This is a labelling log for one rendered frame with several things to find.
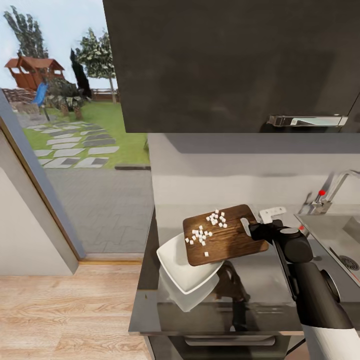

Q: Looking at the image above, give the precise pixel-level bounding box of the cutting board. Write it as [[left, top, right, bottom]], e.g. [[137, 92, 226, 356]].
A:
[[183, 204, 270, 267]]

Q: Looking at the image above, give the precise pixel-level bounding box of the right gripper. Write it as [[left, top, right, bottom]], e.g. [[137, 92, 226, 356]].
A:
[[248, 219, 283, 242]]

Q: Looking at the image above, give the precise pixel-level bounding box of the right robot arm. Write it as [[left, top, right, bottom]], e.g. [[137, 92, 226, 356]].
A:
[[248, 206, 360, 360]]

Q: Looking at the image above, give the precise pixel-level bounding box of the bowl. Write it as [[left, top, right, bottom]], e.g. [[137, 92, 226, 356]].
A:
[[157, 232, 224, 295]]

